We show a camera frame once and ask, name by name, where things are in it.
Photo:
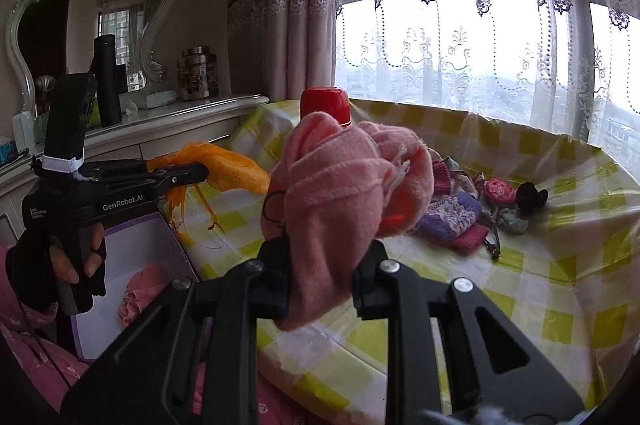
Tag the yellow checked tablecloth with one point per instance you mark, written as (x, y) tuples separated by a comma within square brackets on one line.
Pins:
[(500, 305)]

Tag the blue tissue pack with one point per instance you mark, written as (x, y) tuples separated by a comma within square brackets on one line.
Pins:
[(10, 151)]

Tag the purple patterned knit pouch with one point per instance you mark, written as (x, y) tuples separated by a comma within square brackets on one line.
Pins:
[(452, 220)]

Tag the grey blue small sock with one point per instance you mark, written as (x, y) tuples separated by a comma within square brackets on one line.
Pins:
[(451, 164)]

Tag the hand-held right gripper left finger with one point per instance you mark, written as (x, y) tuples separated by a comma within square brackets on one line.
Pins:
[(275, 277)]

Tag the large patterned glass jar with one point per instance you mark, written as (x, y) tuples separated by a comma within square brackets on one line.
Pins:
[(202, 75)]

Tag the white dresser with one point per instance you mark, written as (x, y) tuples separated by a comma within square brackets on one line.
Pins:
[(150, 140)]

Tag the floral heavy curtain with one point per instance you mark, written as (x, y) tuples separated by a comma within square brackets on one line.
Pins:
[(285, 5)]

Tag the sheer embroidered curtain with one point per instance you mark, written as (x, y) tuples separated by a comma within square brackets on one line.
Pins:
[(475, 45)]

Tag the person's left hand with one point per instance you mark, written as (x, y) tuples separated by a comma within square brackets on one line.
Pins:
[(30, 275)]

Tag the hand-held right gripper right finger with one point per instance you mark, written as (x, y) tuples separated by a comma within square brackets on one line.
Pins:
[(370, 287)]

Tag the pink knit cloth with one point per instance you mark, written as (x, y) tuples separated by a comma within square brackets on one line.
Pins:
[(142, 295)]

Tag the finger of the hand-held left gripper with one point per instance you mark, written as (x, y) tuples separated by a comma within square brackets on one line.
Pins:
[(182, 173)]

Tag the black tall bottle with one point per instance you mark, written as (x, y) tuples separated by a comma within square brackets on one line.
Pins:
[(108, 80)]

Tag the pale green flat box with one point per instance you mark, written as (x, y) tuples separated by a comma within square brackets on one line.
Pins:
[(157, 99)]

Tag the grey mouse soft toy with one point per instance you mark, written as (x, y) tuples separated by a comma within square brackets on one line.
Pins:
[(515, 220)]

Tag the light pink sock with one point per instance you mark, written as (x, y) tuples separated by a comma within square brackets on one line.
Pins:
[(340, 185)]

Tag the white box with purple edge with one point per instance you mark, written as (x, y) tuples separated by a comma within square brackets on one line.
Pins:
[(135, 245)]

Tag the red thermos bottle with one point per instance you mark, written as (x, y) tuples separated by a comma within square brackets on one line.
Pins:
[(325, 105)]

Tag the ornate silver framed mirror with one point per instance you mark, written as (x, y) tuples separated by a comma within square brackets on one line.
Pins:
[(50, 30)]

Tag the person's left forearm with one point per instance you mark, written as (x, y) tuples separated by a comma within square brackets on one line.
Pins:
[(35, 355)]

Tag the pink flower scrunchie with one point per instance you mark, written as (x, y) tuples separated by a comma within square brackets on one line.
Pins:
[(499, 191)]

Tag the white plastic bottle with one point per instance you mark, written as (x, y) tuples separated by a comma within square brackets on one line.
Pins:
[(24, 132)]

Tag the round metal ornament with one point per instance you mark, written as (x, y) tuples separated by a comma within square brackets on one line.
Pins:
[(45, 87)]

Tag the black scrunchie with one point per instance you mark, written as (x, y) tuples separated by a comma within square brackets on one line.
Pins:
[(531, 197)]

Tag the magenta ribbed knit hat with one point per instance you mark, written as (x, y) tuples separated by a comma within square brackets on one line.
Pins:
[(442, 180)]

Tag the orange mesh bag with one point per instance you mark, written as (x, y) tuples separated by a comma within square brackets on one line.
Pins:
[(230, 167)]

